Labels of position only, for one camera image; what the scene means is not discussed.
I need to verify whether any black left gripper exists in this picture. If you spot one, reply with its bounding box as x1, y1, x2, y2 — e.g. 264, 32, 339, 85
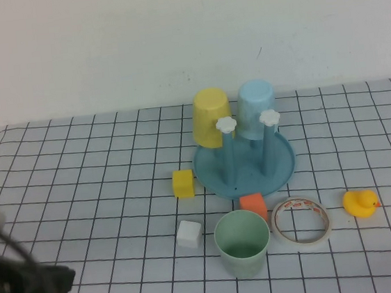
42, 261, 79, 293

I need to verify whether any green plastic cup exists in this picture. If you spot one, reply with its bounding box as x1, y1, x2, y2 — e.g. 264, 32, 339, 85
211, 207, 276, 280

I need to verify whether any blue cup stand tray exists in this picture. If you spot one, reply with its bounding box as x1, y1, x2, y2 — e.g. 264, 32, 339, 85
189, 109, 300, 204

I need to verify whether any yellow plastic cup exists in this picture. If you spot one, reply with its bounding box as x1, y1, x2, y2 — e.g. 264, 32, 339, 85
188, 86, 235, 151

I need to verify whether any light blue plastic cup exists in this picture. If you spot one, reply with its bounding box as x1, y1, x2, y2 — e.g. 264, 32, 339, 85
232, 77, 280, 143

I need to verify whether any white black grid tablecloth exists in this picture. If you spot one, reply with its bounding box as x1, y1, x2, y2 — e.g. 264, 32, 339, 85
0, 79, 391, 293

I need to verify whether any white foam cube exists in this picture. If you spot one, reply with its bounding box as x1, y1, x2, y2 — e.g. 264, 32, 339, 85
174, 218, 205, 251

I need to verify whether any yellow foam cube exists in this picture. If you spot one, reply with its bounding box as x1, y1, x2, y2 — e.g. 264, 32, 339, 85
171, 168, 197, 200

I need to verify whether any orange foam cube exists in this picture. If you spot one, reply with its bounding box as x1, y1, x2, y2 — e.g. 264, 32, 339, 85
239, 191, 270, 223

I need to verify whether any white tape roll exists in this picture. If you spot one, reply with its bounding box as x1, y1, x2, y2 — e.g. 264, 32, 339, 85
269, 193, 334, 253

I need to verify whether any yellow rubber duck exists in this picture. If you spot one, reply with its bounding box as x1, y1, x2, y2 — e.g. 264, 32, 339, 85
341, 187, 383, 222

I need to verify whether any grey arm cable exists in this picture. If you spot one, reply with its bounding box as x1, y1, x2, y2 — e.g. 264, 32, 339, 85
0, 203, 58, 293

